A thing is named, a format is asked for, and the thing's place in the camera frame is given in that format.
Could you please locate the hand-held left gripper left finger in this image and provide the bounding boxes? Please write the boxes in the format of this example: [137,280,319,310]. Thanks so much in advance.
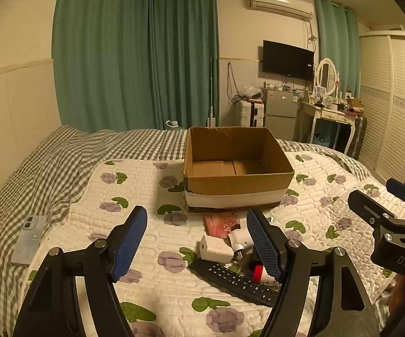
[13,205,149,337]

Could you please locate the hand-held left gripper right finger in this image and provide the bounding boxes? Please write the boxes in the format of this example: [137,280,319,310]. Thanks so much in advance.
[246,208,380,337]

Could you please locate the red and white small bottle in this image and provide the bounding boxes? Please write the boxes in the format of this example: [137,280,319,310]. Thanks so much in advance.
[252,260,280,286]

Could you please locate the pink patterned case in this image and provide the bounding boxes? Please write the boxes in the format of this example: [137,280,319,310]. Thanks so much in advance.
[203,211,240,240]

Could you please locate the white cube charger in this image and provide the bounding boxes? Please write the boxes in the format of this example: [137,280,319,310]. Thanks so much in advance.
[198,235,234,263]

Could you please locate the black remote control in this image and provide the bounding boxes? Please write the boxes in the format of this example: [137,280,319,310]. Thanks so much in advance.
[188,259,281,308]

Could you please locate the brown cardboard box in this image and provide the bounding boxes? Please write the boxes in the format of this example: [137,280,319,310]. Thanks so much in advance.
[183,126,295,213]

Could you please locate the dark silver suitcase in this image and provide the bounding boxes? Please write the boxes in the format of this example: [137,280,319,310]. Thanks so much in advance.
[345,114,368,160]

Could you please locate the white floral quilt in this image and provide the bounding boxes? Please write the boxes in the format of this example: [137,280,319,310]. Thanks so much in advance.
[23,151,405,337]

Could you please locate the white louvered wardrobe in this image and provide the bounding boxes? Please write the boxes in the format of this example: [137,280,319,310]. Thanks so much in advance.
[359,30,405,187]

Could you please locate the white dressing table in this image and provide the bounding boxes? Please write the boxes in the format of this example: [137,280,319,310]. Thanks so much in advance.
[301,99,359,155]

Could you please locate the light grey smartphone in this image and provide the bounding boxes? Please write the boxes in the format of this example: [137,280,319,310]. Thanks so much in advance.
[11,214,47,267]

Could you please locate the grey checked bedsheet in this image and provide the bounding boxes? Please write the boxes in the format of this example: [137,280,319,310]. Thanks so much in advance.
[0,125,377,337]

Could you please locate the silver small fridge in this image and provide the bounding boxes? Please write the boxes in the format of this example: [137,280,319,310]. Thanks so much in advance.
[264,88,303,141]

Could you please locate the white oval mirror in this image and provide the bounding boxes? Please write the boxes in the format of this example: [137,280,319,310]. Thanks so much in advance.
[314,58,340,97]

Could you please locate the white ribbed suitcase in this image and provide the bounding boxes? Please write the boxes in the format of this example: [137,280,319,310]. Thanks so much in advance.
[235,99,266,127]

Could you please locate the clear plastic bag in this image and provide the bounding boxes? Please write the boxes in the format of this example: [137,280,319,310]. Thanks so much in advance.
[239,86,263,101]

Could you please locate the teal curtain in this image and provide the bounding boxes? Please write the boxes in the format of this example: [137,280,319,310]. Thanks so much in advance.
[313,0,361,99]
[149,0,220,130]
[51,0,151,132]

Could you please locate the white air conditioner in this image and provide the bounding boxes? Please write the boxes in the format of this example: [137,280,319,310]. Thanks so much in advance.
[248,0,315,20]

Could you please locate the hanging wall cables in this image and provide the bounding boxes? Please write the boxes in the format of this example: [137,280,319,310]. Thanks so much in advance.
[225,62,240,104]

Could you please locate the black wall television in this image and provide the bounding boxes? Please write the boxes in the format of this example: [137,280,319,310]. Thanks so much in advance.
[262,40,315,81]

